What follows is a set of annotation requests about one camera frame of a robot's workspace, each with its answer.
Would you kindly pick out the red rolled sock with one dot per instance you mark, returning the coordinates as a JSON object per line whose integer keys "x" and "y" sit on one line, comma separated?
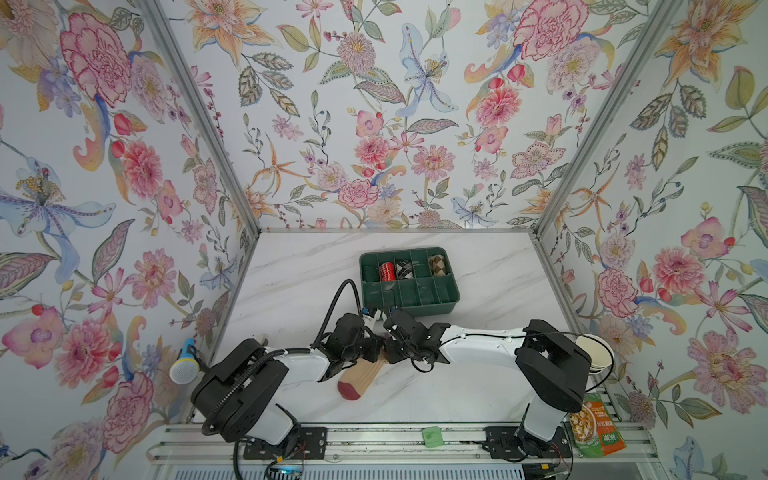
{"x": 387, "y": 272}

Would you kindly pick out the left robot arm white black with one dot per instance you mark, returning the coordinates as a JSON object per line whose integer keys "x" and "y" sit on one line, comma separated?
{"x": 237, "y": 395}

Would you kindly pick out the blue white toy microphone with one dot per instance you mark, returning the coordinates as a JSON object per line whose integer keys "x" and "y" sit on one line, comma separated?
{"x": 185, "y": 368}

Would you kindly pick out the brown checkered rolled sock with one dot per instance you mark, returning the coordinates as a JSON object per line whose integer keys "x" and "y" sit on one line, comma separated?
{"x": 438, "y": 265}

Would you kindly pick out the black white argyle rolled sock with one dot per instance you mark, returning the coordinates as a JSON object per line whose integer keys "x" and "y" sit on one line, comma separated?
{"x": 404, "y": 269}

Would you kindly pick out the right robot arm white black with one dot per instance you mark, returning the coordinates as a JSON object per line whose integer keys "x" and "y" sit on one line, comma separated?
{"x": 556, "y": 368}

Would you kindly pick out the stacked paper cups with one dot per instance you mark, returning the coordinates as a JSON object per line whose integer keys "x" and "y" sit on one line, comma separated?
{"x": 600, "y": 352}

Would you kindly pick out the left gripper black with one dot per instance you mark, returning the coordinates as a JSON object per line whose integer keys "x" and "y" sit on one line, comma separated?
{"x": 374, "y": 348}

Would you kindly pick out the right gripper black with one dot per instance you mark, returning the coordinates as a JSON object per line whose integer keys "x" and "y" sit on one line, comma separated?
{"x": 390, "y": 356}

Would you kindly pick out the striped tan maroon purple sock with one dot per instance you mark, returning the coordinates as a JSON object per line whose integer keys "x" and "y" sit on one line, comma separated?
{"x": 356, "y": 380}

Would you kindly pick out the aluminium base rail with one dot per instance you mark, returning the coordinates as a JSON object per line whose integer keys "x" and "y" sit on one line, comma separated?
{"x": 345, "y": 443}

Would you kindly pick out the green snack packet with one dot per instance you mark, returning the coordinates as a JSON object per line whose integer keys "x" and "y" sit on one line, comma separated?
{"x": 594, "y": 433}

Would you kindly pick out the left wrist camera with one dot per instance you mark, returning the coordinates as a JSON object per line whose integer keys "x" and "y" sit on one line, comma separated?
{"x": 372, "y": 317}

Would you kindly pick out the green divided organizer tray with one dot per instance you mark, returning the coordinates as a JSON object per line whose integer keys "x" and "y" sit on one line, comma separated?
{"x": 424, "y": 295}

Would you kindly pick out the green sticky tag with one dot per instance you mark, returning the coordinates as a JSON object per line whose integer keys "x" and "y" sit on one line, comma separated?
{"x": 432, "y": 437}

